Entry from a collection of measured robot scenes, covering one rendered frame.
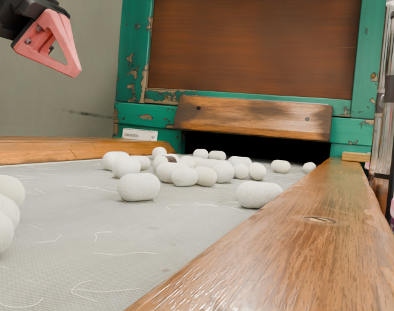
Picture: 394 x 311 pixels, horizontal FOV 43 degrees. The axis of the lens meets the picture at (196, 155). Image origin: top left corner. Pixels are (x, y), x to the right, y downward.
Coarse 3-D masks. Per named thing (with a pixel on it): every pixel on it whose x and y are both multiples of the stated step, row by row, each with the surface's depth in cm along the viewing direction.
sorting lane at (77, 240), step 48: (48, 192) 37; (96, 192) 39; (192, 192) 44; (48, 240) 22; (96, 240) 23; (144, 240) 24; (192, 240) 25; (0, 288) 16; (48, 288) 16; (96, 288) 17; (144, 288) 17
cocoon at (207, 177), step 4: (196, 168) 50; (200, 168) 49; (204, 168) 49; (208, 168) 48; (200, 172) 48; (204, 172) 48; (208, 172) 48; (212, 172) 48; (200, 176) 48; (204, 176) 48; (208, 176) 48; (212, 176) 48; (216, 176) 49; (200, 180) 48; (204, 180) 48; (208, 180) 48; (212, 180) 48; (200, 184) 49; (204, 184) 48; (208, 184) 48; (212, 184) 48
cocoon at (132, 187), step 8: (128, 176) 35; (136, 176) 35; (144, 176) 36; (152, 176) 36; (120, 184) 35; (128, 184) 34; (136, 184) 35; (144, 184) 35; (152, 184) 36; (120, 192) 35; (128, 192) 34; (136, 192) 35; (144, 192) 35; (152, 192) 36; (128, 200) 35; (136, 200) 35; (144, 200) 36
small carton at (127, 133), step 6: (126, 132) 98; (132, 132) 97; (138, 132) 97; (144, 132) 96; (150, 132) 96; (156, 132) 99; (126, 138) 98; (132, 138) 97; (138, 138) 97; (144, 138) 96; (150, 138) 96; (156, 138) 99
